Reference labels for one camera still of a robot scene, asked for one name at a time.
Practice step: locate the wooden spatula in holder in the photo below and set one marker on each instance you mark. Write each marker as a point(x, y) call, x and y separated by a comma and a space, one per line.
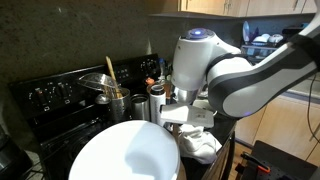
point(110, 67)

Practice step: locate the white thermos bottle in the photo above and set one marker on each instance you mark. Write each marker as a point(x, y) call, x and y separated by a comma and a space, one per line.
point(157, 99)

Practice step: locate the wooden lower cabinets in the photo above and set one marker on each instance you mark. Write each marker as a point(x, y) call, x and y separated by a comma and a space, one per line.
point(287, 124)

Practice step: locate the blue cap plastic bottle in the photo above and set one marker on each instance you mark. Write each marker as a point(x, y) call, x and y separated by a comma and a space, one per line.
point(162, 65)

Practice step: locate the black orange tool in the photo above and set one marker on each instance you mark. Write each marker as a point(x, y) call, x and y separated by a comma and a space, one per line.
point(260, 166)

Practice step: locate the dish rack with dishes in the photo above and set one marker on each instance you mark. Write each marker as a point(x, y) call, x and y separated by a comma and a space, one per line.
point(258, 46)

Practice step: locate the black stove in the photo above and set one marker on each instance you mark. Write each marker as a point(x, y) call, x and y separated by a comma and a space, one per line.
point(63, 115)

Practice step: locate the metal strainer ladle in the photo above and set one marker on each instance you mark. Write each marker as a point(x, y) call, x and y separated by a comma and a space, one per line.
point(101, 82)

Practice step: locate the wooden upper cabinet left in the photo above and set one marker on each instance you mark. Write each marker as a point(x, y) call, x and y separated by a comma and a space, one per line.
point(229, 8)

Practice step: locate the white and purple bowl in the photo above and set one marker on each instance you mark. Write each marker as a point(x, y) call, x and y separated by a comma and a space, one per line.
point(132, 150)

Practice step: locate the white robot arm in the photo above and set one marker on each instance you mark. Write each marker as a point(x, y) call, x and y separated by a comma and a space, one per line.
point(237, 88)

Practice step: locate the steel tumbler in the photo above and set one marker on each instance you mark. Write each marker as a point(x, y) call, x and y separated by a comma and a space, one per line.
point(140, 107)

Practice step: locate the metal utensil holder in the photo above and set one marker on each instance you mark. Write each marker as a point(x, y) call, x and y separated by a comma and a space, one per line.
point(120, 108)

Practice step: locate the white crumpled cloth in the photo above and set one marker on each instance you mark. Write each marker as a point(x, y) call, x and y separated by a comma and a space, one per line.
point(196, 143)

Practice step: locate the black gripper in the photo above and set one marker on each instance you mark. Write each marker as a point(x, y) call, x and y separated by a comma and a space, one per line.
point(184, 96)

